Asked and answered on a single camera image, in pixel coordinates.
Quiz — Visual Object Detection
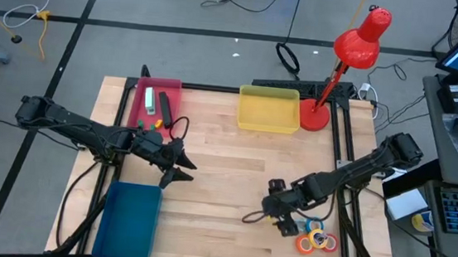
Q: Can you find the white stapler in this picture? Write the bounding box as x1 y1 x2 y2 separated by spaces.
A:
142 86 158 117

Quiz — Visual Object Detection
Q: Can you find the white box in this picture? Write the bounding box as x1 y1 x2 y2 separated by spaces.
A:
384 186 431 224

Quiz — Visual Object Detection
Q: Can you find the orange tape roll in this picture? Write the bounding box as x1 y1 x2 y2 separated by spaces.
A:
295 234 316 256

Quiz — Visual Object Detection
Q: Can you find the yellow floor cable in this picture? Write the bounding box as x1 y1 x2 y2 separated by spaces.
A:
0 0 53 61

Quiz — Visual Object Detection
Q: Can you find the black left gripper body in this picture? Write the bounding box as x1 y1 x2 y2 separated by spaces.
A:
132 128 187 176

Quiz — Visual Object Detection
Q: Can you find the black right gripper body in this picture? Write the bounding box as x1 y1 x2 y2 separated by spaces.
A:
264 190 305 240

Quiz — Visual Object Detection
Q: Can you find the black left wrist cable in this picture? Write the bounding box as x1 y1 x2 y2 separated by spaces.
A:
168 114 191 143

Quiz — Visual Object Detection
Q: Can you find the red desk lamp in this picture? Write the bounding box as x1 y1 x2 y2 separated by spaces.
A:
297 0 394 138

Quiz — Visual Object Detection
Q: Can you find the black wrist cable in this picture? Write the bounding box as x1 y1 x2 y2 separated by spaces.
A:
241 183 337 232
168 114 191 143

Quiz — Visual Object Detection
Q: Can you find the coiled black cable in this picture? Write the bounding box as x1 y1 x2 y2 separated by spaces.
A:
272 0 307 77

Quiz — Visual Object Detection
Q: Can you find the black stapler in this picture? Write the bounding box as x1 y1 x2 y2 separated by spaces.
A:
155 90 176 129

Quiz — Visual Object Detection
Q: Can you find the white power adapter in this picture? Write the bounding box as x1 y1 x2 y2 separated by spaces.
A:
355 81 383 121

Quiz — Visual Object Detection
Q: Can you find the blue plastic bin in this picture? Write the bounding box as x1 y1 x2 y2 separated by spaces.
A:
90 179 164 257

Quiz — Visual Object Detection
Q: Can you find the yellow and blue roll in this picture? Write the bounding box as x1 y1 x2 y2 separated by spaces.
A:
410 209 437 234

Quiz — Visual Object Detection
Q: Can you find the blue tape roll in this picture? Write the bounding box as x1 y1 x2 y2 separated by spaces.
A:
304 216 325 236

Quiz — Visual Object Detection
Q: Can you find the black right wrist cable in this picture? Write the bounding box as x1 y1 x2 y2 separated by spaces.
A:
241 183 337 232

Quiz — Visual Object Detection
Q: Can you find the yellow tape roll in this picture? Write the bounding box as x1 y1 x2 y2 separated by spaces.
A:
306 227 329 250

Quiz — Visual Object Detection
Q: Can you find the pink plastic bin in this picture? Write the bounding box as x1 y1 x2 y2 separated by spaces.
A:
127 75 184 134

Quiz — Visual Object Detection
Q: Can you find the black metal rig frame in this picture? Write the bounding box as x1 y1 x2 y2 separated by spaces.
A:
43 57 415 257

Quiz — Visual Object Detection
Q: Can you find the yellow plastic bin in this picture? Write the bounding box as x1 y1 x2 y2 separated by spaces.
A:
235 83 304 136

